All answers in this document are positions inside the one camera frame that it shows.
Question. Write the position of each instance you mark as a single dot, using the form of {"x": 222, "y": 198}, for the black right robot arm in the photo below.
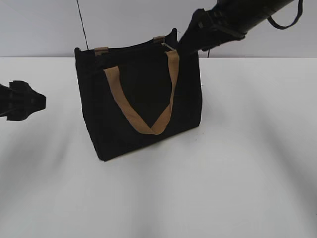
{"x": 230, "y": 20}

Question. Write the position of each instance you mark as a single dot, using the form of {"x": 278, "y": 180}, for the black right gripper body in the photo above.
{"x": 211, "y": 28}

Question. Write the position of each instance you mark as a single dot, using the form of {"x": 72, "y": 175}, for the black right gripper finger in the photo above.
{"x": 192, "y": 39}

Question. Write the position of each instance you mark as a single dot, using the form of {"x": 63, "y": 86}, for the silver zipper pull with ring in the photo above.
{"x": 168, "y": 48}

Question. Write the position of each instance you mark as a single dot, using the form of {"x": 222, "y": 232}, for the black tote bag brown handles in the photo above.
{"x": 145, "y": 81}

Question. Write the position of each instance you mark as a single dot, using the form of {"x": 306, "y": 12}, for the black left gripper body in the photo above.
{"x": 18, "y": 101}

